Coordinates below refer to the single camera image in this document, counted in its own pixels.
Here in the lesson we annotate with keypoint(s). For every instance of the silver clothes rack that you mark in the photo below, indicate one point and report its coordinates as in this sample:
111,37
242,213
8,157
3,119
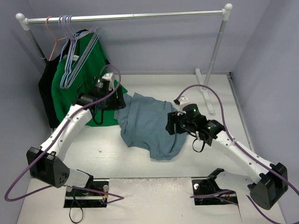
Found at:
225,13

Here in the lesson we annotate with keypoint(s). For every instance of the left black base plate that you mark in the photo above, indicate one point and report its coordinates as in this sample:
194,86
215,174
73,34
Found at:
85,199

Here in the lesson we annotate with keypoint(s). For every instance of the green t-shirt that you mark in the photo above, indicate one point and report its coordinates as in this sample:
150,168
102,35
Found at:
62,98

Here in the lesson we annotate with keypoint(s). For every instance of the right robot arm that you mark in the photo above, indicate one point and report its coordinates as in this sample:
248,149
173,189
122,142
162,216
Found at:
267,188

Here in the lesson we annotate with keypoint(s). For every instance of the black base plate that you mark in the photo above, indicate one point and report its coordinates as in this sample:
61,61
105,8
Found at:
85,199
207,192

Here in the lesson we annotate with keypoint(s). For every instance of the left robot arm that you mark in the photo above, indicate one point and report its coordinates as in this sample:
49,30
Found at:
47,162

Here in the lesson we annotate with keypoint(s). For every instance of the black t-shirt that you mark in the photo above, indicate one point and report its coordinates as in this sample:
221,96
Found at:
45,85

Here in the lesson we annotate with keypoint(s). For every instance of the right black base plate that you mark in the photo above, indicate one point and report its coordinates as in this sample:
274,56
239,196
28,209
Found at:
207,192

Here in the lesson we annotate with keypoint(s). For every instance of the blue-grey t-shirt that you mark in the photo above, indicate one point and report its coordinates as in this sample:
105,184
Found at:
143,122

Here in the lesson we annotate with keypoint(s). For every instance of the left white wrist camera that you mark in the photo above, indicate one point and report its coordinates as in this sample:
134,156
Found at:
107,81

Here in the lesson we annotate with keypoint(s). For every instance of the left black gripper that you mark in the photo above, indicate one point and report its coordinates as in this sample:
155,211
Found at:
119,97

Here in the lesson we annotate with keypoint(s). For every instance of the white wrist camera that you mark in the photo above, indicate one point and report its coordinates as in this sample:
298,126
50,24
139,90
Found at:
107,81
182,101

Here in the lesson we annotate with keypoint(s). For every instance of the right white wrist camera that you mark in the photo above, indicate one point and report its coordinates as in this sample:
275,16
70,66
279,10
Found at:
182,101

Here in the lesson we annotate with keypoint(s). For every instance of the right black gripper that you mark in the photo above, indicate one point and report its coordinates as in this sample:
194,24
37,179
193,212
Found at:
172,122

